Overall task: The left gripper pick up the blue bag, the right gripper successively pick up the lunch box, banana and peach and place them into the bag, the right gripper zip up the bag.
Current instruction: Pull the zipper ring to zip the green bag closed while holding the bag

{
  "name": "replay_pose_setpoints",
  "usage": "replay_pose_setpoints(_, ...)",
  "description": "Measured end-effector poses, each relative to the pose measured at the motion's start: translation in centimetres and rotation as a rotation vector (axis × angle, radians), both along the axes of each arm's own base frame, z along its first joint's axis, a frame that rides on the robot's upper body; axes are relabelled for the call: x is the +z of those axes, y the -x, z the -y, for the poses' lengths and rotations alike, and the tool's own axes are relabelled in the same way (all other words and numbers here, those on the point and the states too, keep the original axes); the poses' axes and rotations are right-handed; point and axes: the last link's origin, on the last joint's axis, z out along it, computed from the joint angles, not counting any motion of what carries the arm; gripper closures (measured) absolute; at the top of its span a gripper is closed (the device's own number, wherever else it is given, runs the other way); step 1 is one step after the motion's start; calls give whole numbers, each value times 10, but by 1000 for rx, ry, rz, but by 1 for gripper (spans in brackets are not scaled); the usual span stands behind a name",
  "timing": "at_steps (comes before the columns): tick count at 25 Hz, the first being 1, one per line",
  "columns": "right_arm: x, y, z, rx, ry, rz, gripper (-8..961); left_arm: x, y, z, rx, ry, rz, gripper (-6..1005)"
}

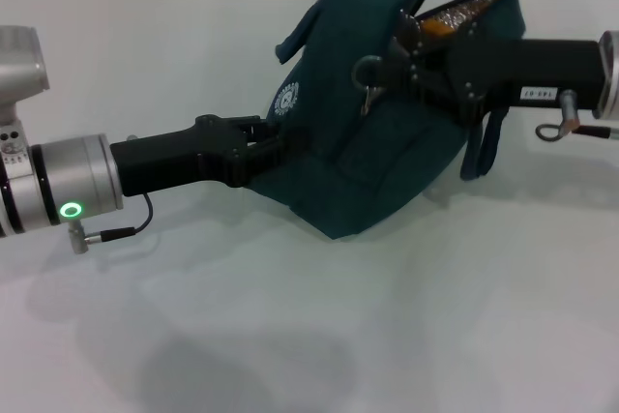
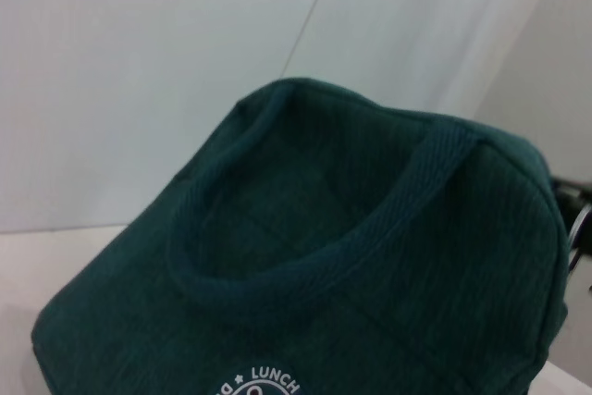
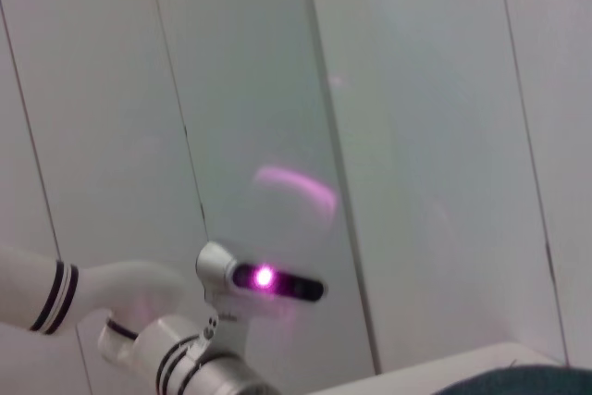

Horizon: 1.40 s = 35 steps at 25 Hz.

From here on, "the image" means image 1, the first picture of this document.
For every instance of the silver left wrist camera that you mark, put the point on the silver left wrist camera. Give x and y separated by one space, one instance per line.
21 69

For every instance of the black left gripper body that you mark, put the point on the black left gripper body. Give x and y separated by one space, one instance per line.
179 156

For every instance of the yellow banana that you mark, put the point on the yellow banana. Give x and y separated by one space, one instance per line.
435 25

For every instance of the dark teal insulated lunch bag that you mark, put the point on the dark teal insulated lunch bag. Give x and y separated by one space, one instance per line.
387 152

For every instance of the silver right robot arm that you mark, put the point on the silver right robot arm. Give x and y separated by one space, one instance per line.
610 74

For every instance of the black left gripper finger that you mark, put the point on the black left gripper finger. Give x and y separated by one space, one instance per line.
261 127
275 154

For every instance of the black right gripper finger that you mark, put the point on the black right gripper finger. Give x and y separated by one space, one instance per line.
421 38
425 84

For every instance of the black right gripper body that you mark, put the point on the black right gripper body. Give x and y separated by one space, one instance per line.
532 72

